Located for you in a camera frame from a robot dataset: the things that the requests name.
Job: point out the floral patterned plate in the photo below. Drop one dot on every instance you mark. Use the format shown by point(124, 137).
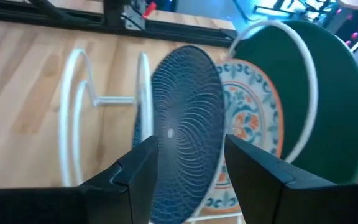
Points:
point(250, 102)

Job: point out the grey metal bracket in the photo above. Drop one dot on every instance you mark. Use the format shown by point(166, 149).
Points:
point(135, 20)

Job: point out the blue patterned plate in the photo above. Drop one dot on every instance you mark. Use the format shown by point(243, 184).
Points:
point(185, 109)

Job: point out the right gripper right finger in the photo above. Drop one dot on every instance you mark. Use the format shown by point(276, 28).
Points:
point(275, 199)

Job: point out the black aluminium table frame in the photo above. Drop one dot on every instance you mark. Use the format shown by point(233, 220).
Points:
point(182, 32)

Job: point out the dark green plate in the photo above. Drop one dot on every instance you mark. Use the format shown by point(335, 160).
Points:
point(337, 109)

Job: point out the small red clip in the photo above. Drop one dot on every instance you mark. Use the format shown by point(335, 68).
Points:
point(150, 8)

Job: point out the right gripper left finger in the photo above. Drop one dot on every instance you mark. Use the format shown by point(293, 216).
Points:
point(129, 193)

